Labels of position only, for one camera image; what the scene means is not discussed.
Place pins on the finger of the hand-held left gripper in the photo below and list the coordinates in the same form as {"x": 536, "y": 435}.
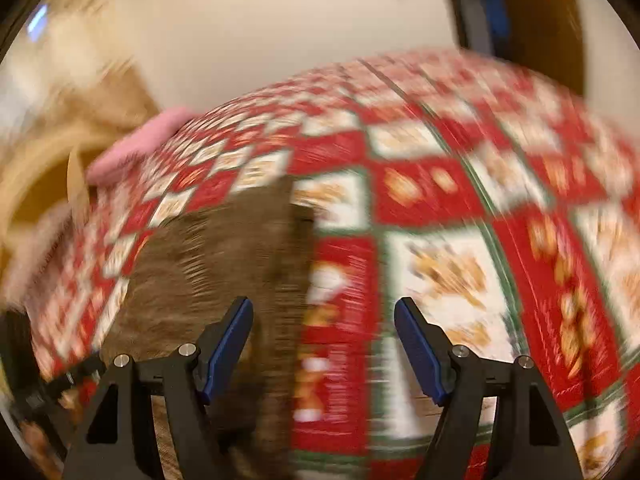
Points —
{"x": 55, "y": 385}

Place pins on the pink folded blanket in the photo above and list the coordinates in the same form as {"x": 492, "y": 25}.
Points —
{"x": 145, "y": 145}

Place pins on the brown knitted garment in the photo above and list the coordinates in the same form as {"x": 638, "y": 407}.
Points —
{"x": 200, "y": 270}

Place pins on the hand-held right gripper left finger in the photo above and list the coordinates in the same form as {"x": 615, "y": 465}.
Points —
{"x": 227, "y": 350}

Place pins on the dark door frame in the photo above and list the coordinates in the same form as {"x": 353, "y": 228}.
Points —
{"x": 475, "y": 10}

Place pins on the brown wooden door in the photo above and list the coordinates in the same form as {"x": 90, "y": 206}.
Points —
{"x": 540, "y": 35}

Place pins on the beige patterned curtain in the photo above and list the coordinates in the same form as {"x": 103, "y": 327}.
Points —
{"x": 107, "y": 95}

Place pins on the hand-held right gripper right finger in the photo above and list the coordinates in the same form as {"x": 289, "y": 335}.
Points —
{"x": 417, "y": 350}

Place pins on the cream headboard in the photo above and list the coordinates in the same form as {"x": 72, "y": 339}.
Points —
{"x": 30, "y": 180}

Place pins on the red checkered printed bedspread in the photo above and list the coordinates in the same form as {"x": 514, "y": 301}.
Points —
{"x": 450, "y": 185}

